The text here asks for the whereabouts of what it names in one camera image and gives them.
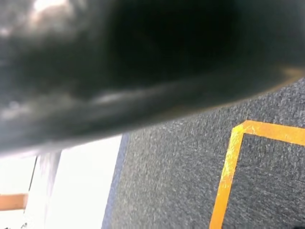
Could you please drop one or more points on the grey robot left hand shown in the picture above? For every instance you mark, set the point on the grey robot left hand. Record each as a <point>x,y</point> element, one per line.
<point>119,63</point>

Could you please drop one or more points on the yellow floor tape rectangle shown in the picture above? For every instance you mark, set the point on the yellow floor tape rectangle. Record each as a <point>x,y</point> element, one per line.
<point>228,177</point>

